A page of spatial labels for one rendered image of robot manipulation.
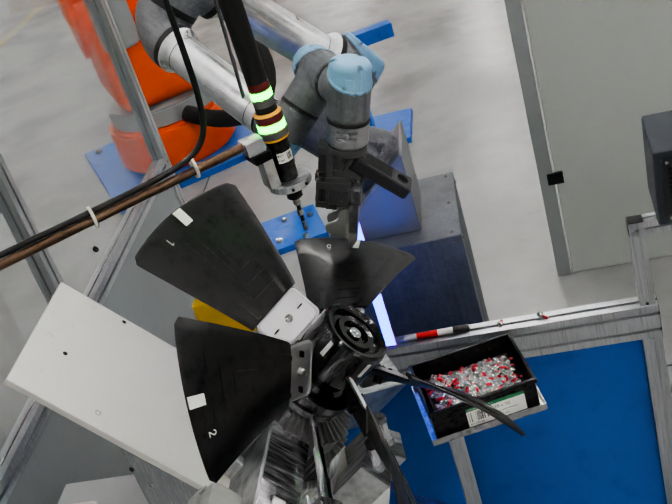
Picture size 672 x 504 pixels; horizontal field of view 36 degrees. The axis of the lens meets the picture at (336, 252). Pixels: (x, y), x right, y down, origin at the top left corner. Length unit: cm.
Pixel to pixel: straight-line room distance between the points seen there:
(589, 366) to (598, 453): 25
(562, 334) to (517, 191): 228
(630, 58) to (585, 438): 149
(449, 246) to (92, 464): 93
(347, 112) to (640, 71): 188
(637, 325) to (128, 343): 103
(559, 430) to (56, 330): 117
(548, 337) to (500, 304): 158
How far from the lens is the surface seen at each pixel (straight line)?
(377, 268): 187
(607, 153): 362
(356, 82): 174
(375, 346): 166
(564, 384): 229
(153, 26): 206
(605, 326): 219
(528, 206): 431
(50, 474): 225
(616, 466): 247
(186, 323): 142
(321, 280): 185
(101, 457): 245
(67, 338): 172
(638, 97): 355
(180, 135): 545
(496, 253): 405
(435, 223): 232
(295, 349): 158
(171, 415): 172
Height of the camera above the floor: 214
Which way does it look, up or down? 30 degrees down
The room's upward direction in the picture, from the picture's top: 18 degrees counter-clockwise
